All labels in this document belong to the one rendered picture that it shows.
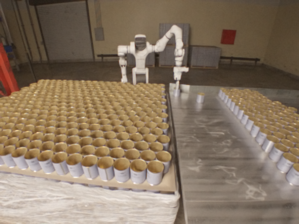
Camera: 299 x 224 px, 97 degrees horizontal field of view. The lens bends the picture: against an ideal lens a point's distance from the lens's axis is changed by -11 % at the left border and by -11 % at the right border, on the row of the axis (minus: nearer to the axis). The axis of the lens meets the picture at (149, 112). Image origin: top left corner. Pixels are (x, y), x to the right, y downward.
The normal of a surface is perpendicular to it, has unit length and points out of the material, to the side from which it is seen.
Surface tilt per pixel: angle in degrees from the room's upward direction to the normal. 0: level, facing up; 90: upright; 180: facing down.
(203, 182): 0
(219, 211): 0
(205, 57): 88
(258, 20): 90
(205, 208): 0
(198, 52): 90
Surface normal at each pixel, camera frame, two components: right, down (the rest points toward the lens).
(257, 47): -0.06, 0.48
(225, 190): 0.00, -0.88
